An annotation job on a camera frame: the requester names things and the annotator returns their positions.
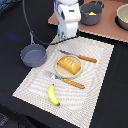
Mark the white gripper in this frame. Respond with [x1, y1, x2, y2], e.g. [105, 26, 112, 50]
[54, 0, 81, 40]

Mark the yellow toy cheese wedge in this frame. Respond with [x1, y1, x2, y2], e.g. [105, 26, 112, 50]
[88, 11, 97, 17]

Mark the grey toy pot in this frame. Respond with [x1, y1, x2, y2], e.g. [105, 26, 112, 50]
[80, 0, 104, 25]

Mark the orange toy bread loaf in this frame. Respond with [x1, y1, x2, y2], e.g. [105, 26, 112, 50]
[57, 56, 81, 75]

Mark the grey toy pan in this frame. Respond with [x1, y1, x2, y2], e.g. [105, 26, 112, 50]
[20, 35, 47, 67]

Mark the yellow toy banana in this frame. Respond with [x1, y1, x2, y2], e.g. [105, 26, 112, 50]
[48, 84, 60, 106]

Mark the beige bowl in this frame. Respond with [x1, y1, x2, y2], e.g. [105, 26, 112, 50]
[117, 4, 128, 30]

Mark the round wooden plate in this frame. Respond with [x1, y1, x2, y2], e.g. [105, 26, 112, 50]
[55, 55, 83, 79]

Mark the beige woven placemat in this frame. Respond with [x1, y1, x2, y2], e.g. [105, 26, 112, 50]
[13, 37, 114, 128]

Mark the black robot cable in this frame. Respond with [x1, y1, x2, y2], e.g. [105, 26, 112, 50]
[21, 0, 81, 47]

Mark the knife with wooden handle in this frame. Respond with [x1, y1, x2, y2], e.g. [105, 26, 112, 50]
[58, 50, 97, 63]

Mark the fork with wooden handle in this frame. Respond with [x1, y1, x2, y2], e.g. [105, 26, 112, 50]
[44, 71, 85, 89]

